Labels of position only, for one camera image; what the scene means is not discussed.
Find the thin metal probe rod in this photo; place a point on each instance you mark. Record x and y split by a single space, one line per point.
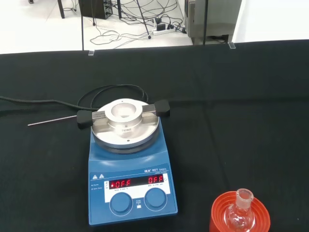
48 122

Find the black tripod pole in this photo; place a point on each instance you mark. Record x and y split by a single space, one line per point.
205 24
82 29

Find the black computer tower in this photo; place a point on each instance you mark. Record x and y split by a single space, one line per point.
111 9

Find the clear plastic cloth clip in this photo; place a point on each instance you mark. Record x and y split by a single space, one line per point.
231 45
91 53

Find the black bench cloth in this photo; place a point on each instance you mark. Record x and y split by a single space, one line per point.
241 120

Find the grey metal cabinet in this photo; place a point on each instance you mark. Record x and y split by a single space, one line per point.
217 19

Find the blue-base heater with metal block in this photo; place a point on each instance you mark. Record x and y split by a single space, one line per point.
135 164

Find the black tripod leg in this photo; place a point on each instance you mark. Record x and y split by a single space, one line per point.
144 21

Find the white power strip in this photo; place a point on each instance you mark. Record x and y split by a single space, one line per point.
164 31

